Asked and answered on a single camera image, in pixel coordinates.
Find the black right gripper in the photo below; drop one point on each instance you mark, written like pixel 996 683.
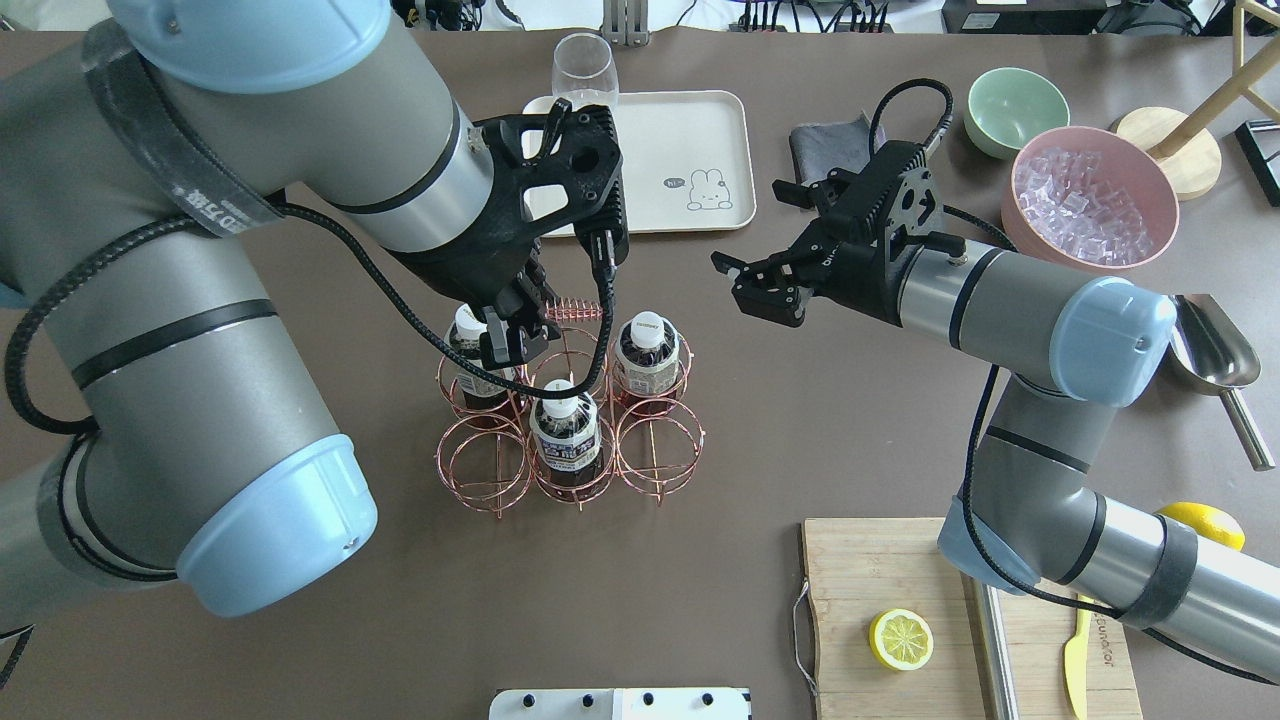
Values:
pixel 858 284

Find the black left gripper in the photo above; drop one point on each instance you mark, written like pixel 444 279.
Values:
pixel 452 268

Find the copper wire bottle basket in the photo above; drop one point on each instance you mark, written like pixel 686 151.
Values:
pixel 632 425

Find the tea bottle side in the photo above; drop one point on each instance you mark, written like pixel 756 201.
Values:
pixel 647 351

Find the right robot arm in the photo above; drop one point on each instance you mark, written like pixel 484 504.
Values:
pixel 1078 346

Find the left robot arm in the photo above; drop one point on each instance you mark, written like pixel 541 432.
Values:
pixel 133 162

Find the tea bottle rear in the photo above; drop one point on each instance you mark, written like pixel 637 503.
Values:
pixel 464 337

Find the tea bottle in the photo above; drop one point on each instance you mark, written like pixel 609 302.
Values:
pixel 568 439
pixel 464 337

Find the tea bottle front middle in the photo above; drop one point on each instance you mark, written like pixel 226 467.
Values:
pixel 568 439

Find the grey folded cloth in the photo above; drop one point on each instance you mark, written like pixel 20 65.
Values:
pixel 818 148

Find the cream rabbit tray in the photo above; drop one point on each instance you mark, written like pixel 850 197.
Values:
pixel 686 161

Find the clear wine glass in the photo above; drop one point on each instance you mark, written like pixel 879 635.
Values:
pixel 584 72

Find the mint green bowl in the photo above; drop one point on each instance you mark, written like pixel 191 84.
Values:
pixel 1007 107

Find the clear ice cubes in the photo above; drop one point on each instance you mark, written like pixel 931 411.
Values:
pixel 1068 203

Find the pink bowl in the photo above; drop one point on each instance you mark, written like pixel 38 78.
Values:
pixel 1123 164

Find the bamboo cutting board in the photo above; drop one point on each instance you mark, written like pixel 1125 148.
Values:
pixel 860 567

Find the wooden glass stand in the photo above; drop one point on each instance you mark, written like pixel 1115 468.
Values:
pixel 1180 143

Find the half lemon slice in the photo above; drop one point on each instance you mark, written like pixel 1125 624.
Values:
pixel 901 640

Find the steel ice scoop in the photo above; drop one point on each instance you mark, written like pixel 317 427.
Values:
pixel 1208 351

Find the steel muddler black tip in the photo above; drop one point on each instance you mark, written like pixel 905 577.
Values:
pixel 993 652

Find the yellow plastic knife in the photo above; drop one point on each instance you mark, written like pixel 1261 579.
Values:
pixel 1075 654

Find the whole yellow lemon upper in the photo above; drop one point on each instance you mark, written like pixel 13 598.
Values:
pixel 1207 521

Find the aluminium frame post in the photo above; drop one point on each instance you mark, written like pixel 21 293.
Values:
pixel 626 22

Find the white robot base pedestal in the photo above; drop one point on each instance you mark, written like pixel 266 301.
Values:
pixel 623 703

